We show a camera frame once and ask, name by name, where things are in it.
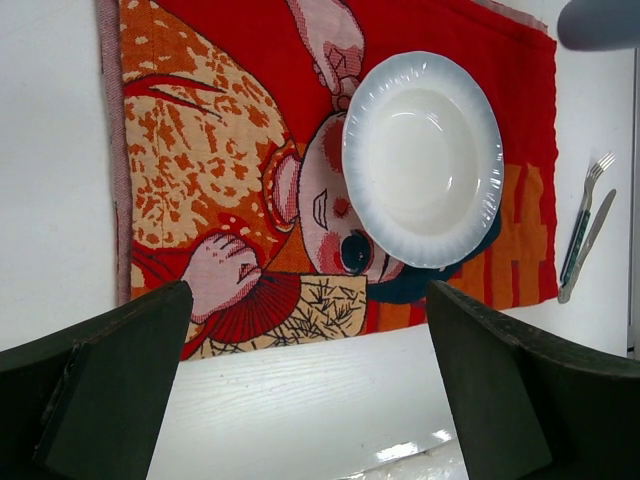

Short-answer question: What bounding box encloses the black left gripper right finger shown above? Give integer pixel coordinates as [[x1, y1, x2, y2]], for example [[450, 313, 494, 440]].
[[426, 281, 639, 479]]

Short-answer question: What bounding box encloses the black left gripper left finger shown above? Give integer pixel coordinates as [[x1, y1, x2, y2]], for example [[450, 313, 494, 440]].
[[1, 281, 193, 479]]

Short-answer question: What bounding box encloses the red patterned cloth placemat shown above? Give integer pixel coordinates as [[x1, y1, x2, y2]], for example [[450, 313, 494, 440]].
[[97, 1, 558, 359]]

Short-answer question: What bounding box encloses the blue cup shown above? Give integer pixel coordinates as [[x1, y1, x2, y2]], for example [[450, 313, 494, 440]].
[[557, 0, 639, 52]]

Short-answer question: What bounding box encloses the white blue-rimmed plate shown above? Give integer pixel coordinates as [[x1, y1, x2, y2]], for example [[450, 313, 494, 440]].
[[342, 51, 504, 269]]

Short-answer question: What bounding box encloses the silver table knife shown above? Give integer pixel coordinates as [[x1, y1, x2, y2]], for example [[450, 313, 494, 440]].
[[558, 189, 617, 304]]

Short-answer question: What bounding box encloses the silver fork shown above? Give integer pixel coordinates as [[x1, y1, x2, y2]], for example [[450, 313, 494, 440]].
[[560, 152, 616, 287]]

